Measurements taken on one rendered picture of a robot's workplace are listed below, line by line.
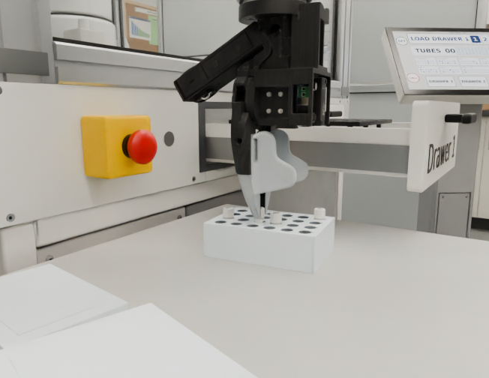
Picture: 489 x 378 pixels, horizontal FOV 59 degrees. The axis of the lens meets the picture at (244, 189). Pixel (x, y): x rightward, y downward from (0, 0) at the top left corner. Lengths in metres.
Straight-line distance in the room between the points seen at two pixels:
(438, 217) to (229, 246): 1.33
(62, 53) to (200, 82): 0.16
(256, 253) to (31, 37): 0.32
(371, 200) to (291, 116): 2.09
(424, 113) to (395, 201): 1.91
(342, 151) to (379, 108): 1.84
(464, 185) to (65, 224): 1.45
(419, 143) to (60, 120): 0.41
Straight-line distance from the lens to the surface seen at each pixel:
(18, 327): 0.34
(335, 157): 0.60
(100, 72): 0.56
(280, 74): 0.42
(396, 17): 2.46
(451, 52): 1.70
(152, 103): 0.62
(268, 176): 0.44
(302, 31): 0.43
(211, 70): 0.46
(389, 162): 0.58
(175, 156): 0.66
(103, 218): 0.58
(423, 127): 0.56
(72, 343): 0.23
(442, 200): 1.72
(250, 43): 0.45
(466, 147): 1.73
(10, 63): 0.50
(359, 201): 2.51
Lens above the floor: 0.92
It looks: 11 degrees down
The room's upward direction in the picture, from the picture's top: straight up
